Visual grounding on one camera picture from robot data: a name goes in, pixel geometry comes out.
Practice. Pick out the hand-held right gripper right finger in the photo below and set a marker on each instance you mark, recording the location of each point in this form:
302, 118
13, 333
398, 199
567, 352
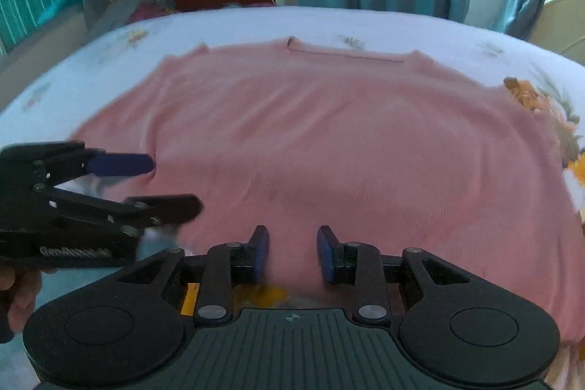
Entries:
325, 255

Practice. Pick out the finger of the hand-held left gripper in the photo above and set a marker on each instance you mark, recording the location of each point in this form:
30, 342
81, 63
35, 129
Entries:
123, 165
169, 207

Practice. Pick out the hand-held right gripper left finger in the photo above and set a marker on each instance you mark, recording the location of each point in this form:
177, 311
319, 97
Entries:
260, 255

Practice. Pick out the pink sweater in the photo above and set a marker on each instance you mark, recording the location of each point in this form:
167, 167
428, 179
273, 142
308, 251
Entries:
320, 143

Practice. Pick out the person's left hand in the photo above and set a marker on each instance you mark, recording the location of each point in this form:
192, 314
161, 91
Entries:
25, 294

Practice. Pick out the floral bed sheet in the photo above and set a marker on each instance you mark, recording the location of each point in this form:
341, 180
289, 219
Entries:
228, 24

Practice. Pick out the cream round headboard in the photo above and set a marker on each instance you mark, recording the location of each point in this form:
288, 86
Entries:
566, 24

